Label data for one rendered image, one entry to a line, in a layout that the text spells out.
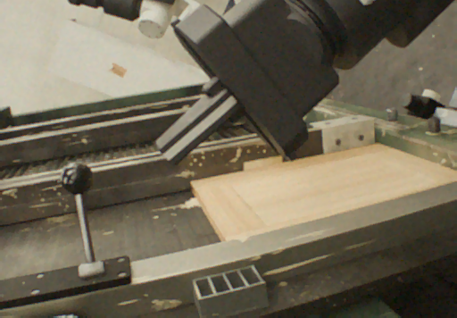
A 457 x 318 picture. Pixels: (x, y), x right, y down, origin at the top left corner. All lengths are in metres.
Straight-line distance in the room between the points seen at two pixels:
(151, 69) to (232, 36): 4.32
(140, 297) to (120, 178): 0.37
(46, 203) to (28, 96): 5.43
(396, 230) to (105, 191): 0.50
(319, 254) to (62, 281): 0.28
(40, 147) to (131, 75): 3.34
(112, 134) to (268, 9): 1.05
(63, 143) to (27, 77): 4.90
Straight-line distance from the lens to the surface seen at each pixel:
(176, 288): 0.46
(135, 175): 0.79
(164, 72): 4.60
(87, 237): 0.48
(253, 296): 0.44
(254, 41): 0.27
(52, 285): 0.48
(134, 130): 1.29
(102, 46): 4.57
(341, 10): 0.28
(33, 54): 6.12
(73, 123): 1.57
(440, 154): 0.79
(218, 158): 0.81
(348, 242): 0.51
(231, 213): 0.63
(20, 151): 1.33
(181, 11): 1.03
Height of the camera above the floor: 1.45
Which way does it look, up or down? 18 degrees down
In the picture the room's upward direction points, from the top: 69 degrees counter-clockwise
